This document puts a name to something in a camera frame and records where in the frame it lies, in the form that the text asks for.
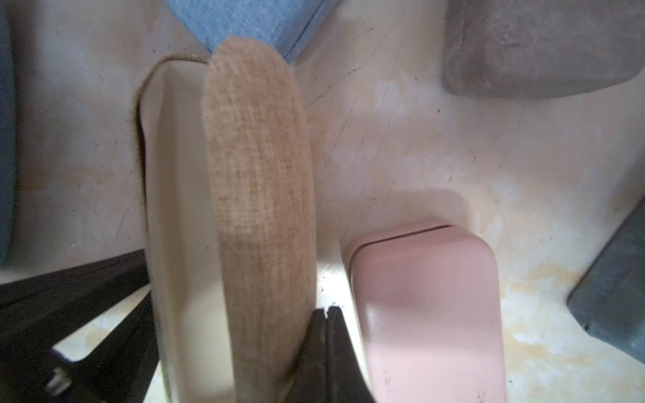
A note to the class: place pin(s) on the beige glasses case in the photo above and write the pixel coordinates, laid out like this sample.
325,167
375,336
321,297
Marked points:
229,217

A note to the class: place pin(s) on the small pink glasses case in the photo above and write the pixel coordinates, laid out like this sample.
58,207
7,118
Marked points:
429,308

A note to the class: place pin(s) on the blue case with pink glasses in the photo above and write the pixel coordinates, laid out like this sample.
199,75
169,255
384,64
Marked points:
286,25

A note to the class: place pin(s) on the teal-lined glasses case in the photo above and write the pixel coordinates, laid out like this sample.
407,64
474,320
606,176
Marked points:
541,49

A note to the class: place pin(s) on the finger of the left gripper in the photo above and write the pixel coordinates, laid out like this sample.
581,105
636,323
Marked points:
119,369
40,311

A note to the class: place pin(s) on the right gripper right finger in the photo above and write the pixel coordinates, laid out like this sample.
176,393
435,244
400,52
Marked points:
345,382

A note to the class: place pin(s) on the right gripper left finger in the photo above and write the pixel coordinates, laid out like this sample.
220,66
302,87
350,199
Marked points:
310,377

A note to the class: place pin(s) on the teal grey case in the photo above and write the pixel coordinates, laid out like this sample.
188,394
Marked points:
608,301

